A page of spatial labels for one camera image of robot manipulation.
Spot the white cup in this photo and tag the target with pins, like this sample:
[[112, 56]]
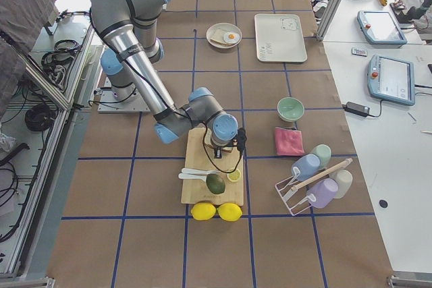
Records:
[[344, 179]]

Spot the right whole lemon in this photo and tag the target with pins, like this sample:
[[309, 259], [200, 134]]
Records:
[[229, 212]]

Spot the white bear tray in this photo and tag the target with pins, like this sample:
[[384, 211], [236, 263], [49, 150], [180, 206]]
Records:
[[279, 38]]

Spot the upper teach pendant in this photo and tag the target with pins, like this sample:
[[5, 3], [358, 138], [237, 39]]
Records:
[[380, 28]]

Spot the green cup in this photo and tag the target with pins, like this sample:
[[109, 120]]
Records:
[[323, 152]]

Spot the lower teach pendant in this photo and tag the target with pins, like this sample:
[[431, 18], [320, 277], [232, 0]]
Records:
[[391, 79]]

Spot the purple cup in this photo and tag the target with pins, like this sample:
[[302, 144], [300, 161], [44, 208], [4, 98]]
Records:
[[322, 193]]

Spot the fried egg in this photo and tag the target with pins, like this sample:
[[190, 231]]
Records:
[[231, 38]]

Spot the pink cloth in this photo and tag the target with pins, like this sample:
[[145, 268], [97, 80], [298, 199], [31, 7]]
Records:
[[288, 142]]

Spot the half lemon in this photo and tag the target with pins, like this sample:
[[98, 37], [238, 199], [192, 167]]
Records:
[[234, 176]]

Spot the left whole lemon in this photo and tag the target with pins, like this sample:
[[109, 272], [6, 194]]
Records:
[[203, 211]]

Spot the white round plate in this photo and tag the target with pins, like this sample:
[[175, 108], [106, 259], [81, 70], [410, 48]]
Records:
[[224, 26]]

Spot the white wire cup rack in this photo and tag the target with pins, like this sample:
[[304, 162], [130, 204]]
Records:
[[293, 193]]

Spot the whole lemon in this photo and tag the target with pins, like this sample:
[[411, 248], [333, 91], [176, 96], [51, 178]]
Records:
[[203, 211], [229, 212]]

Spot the white plastic knife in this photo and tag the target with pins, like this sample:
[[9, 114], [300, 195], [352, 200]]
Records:
[[191, 176]]

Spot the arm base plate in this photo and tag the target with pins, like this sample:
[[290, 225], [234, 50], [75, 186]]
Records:
[[119, 95]]

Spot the green bowl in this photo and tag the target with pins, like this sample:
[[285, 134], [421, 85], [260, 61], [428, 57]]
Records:
[[290, 109]]

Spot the bread slice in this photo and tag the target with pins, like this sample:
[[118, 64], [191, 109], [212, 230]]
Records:
[[218, 37], [223, 149]]

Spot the avocado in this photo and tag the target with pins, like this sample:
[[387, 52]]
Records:
[[215, 184]]

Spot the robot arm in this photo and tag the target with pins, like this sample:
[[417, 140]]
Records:
[[128, 28]]

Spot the black power adapter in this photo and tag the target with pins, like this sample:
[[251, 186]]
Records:
[[357, 109]]

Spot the bread slice on plate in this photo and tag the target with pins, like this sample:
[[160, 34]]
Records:
[[218, 37]]

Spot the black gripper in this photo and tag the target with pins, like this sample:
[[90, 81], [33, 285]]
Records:
[[218, 150]]

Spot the blue cup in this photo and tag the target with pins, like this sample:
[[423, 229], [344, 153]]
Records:
[[305, 167]]

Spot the white plastic fork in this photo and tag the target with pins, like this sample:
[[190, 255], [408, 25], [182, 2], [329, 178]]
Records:
[[198, 171]]

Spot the teach pendant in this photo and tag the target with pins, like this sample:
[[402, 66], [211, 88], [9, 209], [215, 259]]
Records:
[[380, 28], [391, 79]]

